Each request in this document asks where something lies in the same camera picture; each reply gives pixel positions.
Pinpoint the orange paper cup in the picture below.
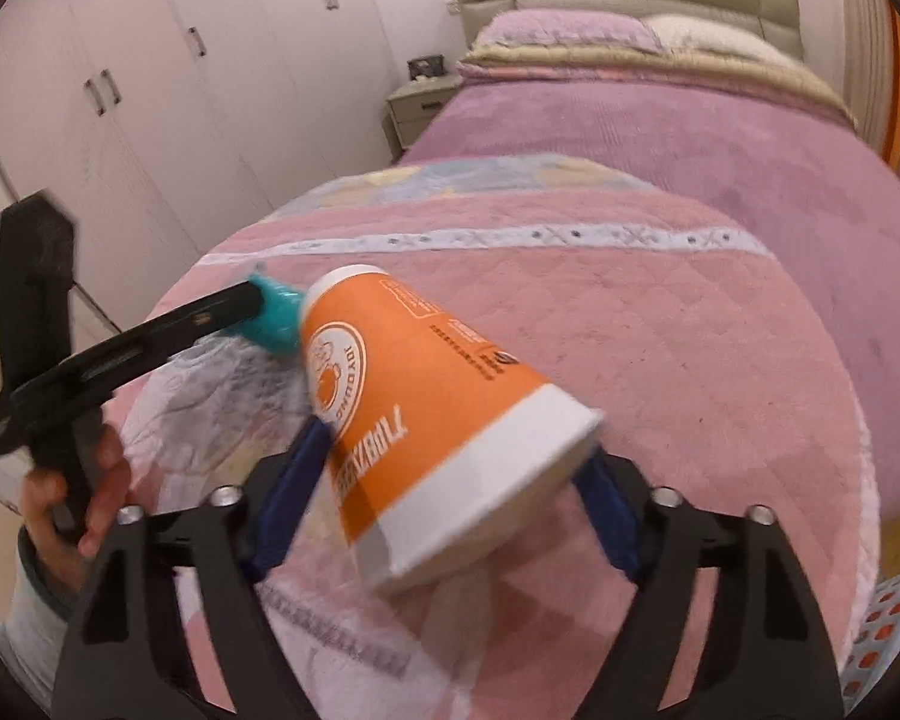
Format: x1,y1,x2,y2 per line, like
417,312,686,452
298,264,605,595

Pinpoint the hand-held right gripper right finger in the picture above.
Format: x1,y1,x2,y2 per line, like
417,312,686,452
570,454,845,720

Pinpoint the pink printed blanket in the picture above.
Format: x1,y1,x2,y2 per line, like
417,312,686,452
112,154,883,720

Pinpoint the person's left forearm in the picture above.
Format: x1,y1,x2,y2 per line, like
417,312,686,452
0,525,77,715

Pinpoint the white perforated basket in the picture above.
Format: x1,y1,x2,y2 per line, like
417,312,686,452
842,558,900,700

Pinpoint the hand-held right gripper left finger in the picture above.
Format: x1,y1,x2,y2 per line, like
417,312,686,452
51,416,336,720

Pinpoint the white wardrobe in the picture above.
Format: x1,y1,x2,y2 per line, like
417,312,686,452
0,0,422,365

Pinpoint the beige folded quilt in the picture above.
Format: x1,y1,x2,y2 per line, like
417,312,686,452
457,43,857,130

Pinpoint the purple pillow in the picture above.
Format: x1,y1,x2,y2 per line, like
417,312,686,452
474,10,665,62

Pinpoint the white pillow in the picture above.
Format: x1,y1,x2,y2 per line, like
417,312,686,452
641,13,793,66

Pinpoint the person's left hand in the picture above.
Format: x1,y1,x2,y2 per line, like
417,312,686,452
19,424,133,595

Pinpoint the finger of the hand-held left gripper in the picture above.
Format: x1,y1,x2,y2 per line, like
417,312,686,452
66,281,267,392

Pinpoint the teal wrapper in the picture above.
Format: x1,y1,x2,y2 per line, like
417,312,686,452
244,264,307,358

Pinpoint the beige nightstand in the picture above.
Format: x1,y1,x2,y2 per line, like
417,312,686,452
386,77,467,160

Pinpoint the bed with purple sheet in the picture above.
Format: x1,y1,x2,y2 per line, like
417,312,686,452
401,77,900,527

